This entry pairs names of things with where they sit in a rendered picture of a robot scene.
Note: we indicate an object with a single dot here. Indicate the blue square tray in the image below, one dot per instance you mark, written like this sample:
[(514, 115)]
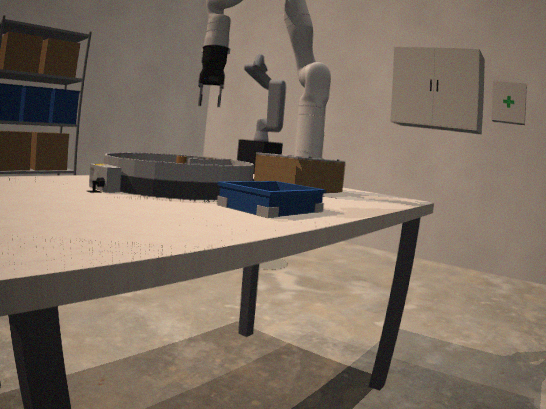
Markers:
[(270, 199)]

